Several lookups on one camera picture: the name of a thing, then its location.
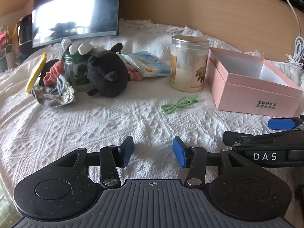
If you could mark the yellow flat pouch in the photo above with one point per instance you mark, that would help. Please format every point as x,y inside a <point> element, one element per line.
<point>35,73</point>

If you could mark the pink cardboard box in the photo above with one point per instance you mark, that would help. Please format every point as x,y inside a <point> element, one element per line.
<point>249,95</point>

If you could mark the black plush toy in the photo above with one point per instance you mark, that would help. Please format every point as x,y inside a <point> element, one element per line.
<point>104,73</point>

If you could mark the grey floral cloth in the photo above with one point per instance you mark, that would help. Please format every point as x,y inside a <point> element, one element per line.
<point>58,92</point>

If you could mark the red cloth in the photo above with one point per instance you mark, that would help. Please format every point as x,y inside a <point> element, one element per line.
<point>53,72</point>

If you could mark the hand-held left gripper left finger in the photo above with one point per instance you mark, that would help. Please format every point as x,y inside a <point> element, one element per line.
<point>125,152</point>

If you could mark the black curved monitor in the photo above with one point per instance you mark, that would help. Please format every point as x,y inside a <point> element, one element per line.
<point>71,4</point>

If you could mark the green-lid glass jar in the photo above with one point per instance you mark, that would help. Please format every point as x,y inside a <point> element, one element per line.
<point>71,71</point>

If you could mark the blue wet wipes packet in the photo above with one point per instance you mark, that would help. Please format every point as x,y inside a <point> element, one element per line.
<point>149,64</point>

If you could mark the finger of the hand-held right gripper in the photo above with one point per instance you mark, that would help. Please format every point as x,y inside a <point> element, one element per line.
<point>239,139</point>
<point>281,124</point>

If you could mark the white knitted blanket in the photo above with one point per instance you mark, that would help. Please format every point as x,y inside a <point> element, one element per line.
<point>95,123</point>

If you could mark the potted plant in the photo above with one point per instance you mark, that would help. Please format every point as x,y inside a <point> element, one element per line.
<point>7,42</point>

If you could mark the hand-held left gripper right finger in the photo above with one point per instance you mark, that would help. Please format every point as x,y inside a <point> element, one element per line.
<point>179,154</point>

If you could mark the clear plastic jar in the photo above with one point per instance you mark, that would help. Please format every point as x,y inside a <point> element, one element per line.
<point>188,66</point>

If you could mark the pink scrunchie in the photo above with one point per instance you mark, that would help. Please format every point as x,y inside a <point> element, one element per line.
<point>135,74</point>

